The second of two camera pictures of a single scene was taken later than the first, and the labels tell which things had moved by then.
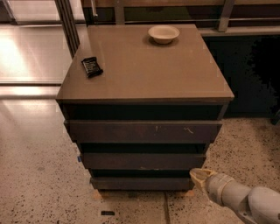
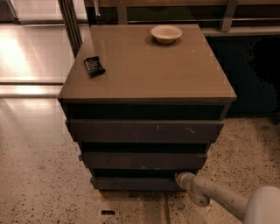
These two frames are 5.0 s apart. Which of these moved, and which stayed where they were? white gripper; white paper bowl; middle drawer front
Moved: white gripper
Stayed: middle drawer front; white paper bowl
